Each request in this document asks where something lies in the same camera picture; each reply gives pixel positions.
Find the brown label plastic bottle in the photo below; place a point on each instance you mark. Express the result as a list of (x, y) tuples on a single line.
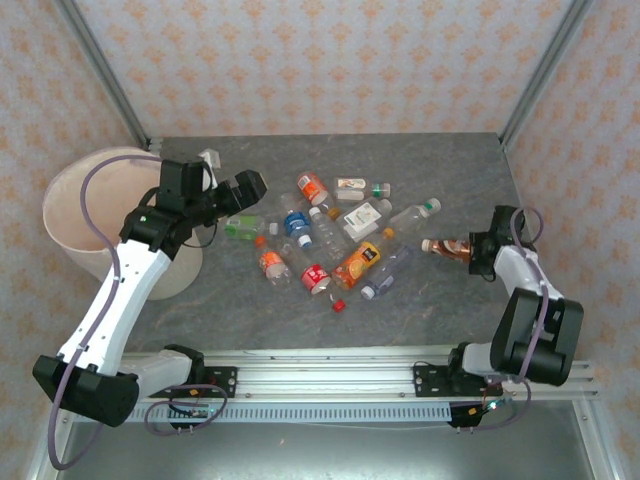
[(447, 248)]

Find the green label plastic bottle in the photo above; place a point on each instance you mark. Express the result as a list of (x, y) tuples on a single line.
[(240, 227)]

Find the blue label plastic bottle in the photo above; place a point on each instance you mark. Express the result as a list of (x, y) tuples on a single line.
[(296, 223)]

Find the orange label gold cap bottle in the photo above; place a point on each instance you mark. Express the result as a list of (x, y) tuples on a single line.
[(310, 186)]

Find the clear bottle pale green cap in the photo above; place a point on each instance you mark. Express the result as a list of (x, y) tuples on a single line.
[(412, 216)]

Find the clear tinted white cap bottle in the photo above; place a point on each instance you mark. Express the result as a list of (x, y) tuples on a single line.
[(387, 272)]

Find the clear ribbed white cap bottle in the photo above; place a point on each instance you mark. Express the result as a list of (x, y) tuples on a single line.
[(327, 235)]

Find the red label plastic bottle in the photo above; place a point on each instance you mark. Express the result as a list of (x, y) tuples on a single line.
[(315, 277)]

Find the square bottle white label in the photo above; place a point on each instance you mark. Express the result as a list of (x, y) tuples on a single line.
[(362, 217)]

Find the orange juice bottle black label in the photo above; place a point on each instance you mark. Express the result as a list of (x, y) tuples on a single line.
[(357, 265)]

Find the red bottle cap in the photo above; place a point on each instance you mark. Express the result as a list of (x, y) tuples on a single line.
[(339, 305)]

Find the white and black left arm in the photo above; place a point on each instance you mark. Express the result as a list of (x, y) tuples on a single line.
[(130, 290)]

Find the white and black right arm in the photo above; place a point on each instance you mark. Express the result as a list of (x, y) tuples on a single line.
[(520, 270)]

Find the pale round bin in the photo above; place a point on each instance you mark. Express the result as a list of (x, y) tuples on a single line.
[(75, 225)]

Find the flat bottle green neck label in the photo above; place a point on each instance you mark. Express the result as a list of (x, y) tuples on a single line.
[(350, 190)]

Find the small circuit board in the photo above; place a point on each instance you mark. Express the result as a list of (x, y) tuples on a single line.
[(492, 406), (195, 413)]

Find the steel lower panel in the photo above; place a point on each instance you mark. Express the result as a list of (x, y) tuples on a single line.
[(325, 455)]

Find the black mount plate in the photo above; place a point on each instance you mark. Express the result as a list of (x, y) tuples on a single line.
[(430, 382), (222, 380)]

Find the aluminium frame post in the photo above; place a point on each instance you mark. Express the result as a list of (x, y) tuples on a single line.
[(542, 75), (106, 75)]

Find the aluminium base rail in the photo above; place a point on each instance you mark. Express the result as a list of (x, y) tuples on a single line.
[(325, 380)]

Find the aluminium frame bar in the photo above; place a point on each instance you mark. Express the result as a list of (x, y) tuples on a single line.
[(40, 460), (600, 440)]

